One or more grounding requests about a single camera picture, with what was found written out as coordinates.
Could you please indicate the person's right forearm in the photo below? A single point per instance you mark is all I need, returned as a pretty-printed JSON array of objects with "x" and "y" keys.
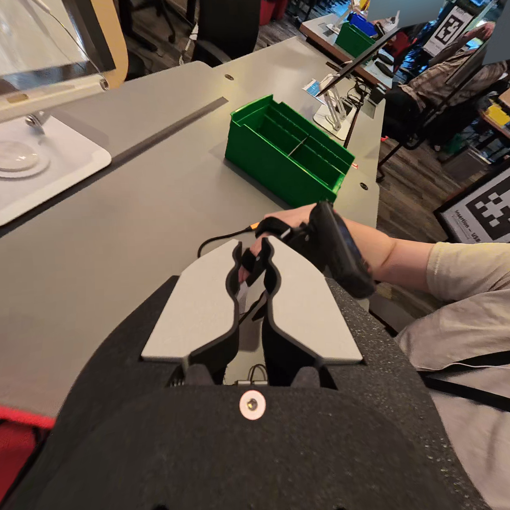
[{"x": 398, "y": 259}]

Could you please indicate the framed checkered marker poster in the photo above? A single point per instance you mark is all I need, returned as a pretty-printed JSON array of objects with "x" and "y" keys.
[{"x": 486, "y": 207}]

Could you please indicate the white monitor stand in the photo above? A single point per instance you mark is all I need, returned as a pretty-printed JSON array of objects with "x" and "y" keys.
[{"x": 59, "y": 159}]

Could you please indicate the person's beige shirt torso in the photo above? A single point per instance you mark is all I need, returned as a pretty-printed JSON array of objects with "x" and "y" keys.
[{"x": 470, "y": 318}]

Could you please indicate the clear round disc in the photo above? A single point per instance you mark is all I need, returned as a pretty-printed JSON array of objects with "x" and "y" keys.
[{"x": 20, "y": 159}]

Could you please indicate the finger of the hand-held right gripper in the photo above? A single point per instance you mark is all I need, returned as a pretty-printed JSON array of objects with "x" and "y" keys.
[{"x": 243, "y": 291}]

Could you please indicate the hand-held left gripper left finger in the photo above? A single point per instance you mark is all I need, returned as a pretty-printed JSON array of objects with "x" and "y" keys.
[{"x": 191, "y": 310}]

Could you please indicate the tan curved wooden panel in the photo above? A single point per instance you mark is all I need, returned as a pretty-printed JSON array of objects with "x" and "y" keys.
[{"x": 119, "y": 47}]

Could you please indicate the blue plastic bin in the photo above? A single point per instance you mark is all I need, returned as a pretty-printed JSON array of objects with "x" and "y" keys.
[{"x": 363, "y": 23}]

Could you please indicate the wooden edged table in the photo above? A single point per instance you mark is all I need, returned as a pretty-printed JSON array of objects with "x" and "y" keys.
[{"x": 318, "y": 36}]

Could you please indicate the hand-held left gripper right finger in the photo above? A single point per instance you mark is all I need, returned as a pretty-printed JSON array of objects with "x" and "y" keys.
[{"x": 310, "y": 314}]

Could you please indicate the blue white card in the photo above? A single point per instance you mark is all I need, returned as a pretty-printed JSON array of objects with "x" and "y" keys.
[{"x": 312, "y": 87}]

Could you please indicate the black office chair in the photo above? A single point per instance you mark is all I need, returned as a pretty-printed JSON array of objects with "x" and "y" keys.
[{"x": 227, "y": 28}]

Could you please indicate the person's right hand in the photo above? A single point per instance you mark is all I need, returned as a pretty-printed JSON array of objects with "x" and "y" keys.
[{"x": 295, "y": 215}]

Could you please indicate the red plastic bin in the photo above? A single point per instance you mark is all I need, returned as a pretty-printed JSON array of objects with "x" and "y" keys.
[{"x": 16, "y": 446}]

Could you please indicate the standing checkered marker sign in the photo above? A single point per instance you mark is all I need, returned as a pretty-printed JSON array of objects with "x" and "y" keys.
[{"x": 450, "y": 30}]

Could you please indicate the small green plastic bin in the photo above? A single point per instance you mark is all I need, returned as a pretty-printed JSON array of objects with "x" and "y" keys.
[{"x": 352, "y": 42}]

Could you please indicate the black screen on white stand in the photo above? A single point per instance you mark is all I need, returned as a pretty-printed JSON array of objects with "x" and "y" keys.
[{"x": 334, "y": 115}]

